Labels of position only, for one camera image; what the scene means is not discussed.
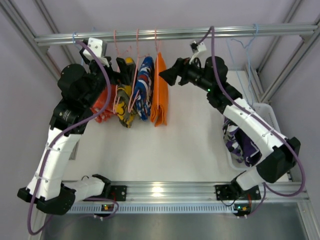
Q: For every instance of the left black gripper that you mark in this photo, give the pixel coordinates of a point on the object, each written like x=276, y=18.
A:
x=113, y=69

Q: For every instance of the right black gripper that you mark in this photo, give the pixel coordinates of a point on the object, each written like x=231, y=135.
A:
x=180, y=72

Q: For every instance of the pink wire hanger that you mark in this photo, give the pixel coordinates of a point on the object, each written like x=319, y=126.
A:
x=123, y=92
x=138, y=57
x=156, y=76

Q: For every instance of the orange trousers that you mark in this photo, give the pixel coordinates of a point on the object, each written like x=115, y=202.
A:
x=159, y=116

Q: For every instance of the blue wire hanger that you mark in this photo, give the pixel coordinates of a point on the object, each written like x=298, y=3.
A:
x=249, y=93
x=74, y=35

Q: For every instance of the purple camouflage trousers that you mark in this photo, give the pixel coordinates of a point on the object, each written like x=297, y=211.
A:
x=240, y=146

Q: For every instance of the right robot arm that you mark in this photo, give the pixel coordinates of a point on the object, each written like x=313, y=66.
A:
x=278, y=153

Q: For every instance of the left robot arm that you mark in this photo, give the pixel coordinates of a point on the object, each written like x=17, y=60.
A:
x=80, y=90

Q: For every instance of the blue white patterned trousers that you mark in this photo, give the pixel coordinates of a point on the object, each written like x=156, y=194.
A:
x=143, y=88

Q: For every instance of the yellow olive camouflage trousers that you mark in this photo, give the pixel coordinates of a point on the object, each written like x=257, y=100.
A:
x=127, y=121

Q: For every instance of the red white tie-dye trousers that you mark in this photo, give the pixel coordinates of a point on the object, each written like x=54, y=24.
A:
x=108, y=111

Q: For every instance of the white plastic basket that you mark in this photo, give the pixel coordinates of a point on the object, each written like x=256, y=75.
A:
x=266, y=112

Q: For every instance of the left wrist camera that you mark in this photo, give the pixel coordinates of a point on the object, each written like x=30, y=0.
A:
x=99, y=48

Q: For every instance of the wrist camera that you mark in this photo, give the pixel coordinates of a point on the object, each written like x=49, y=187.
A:
x=99, y=48
x=197, y=50

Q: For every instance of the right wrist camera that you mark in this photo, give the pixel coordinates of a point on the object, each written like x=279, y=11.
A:
x=197, y=50

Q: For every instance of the aluminium hanging rail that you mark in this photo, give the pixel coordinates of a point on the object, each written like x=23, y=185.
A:
x=245, y=31

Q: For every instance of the right frame post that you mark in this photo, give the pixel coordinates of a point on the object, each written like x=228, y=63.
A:
x=285, y=53

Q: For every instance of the frame post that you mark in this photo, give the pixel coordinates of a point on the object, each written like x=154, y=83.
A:
x=285, y=53
x=20, y=24

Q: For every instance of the left frame post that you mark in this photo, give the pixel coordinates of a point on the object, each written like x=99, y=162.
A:
x=20, y=24

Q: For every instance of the white slotted cable duct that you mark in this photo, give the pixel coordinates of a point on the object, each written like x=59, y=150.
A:
x=150, y=208

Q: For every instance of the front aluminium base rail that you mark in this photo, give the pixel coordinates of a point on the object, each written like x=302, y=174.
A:
x=198, y=192

